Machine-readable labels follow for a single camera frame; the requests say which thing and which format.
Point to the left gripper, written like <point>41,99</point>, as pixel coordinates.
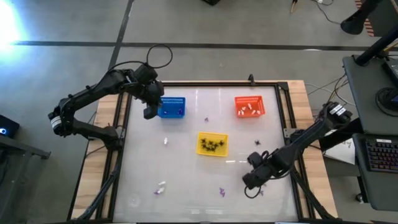
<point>150,91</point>

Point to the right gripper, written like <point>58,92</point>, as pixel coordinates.
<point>273,165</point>

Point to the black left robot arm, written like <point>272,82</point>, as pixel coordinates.
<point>93,88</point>

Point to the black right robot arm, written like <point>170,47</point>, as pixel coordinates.
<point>311,133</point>

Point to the blue plastic basket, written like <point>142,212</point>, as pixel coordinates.
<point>172,105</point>

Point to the yellow plastic basket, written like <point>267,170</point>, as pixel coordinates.
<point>225,151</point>

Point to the orange plastic basket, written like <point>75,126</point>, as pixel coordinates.
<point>248,115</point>

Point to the white paper sheet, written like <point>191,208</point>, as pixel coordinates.
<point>340,152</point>

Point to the wooden table board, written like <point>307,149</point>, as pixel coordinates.
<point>84,186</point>

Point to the black desk support beam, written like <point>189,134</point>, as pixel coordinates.
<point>345,137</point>

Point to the black caster wheel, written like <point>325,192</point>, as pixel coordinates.
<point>359,197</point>

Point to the small grey side desk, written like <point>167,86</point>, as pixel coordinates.
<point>363,186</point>

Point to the black floor object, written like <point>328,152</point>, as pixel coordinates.
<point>211,1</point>

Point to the black backlit keyboard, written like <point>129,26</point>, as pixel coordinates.
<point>382,155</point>

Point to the dark grey side table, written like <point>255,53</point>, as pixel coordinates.
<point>21,147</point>

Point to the large grey side desk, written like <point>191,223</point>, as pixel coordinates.
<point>360,93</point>

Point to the black box with blue light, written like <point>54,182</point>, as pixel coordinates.
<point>7,126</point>

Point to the black round device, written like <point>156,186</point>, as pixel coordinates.
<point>387,99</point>

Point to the black laptop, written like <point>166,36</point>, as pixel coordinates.
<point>391,71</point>

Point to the wooden stick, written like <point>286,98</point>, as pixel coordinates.
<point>293,6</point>

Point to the black diagonal pole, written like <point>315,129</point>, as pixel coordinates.
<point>376,46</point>

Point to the black stand foot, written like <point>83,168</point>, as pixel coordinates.
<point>351,25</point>

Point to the striped hazard strip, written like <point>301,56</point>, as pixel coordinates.
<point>369,28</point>

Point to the black frame clamp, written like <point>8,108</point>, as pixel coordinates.
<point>251,79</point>

